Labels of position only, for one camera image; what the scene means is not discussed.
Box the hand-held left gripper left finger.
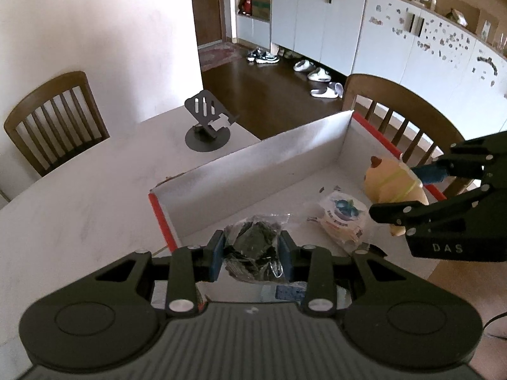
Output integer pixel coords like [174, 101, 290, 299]
[94, 230, 227, 320]

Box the brown wooden door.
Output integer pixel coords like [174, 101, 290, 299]
[189, 0, 229, 47]

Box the green white cardboard carton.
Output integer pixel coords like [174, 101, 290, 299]
[251, 0, 272, 19]

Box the black cable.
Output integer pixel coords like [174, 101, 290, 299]
[480, 312, 507, 338]

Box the patterned floor rug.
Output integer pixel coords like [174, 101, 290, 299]
[198, 43, 247, 73]

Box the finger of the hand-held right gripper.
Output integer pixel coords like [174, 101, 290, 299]
[412, 130, 507, 186]
[368, 174, 500, 239]

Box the white cabinet with stickers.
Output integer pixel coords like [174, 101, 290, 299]
[348, 0, 507, 137]

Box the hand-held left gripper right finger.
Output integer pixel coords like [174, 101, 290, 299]
[279, 232, 421, 320]

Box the white blue-print snack packet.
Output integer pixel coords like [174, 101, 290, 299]
[316, 190, 372, 252]

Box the white two-door cabinet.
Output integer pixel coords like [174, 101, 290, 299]
[271, 0, 368, 77]

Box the red white cardboard box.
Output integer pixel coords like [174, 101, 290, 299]
[148, 110, 450, 258]

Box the wooden slat-back chair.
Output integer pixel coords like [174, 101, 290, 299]
[341, 73, 477, 203]
[4, 71, 111, 178]

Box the yellow plush toy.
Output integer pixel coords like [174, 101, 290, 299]
[363, 156, 431, 238]

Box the dark grey phone stand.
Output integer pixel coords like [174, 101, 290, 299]
[184, 90, 241, 152]

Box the white marble desktop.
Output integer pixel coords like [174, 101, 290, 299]
[0, 109, 436, 349]

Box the low white cabinet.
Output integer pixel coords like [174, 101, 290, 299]
[235, 11, 274, 47]

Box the clear bag with dark contents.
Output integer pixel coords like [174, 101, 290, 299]
[223, 214, 292, 284]

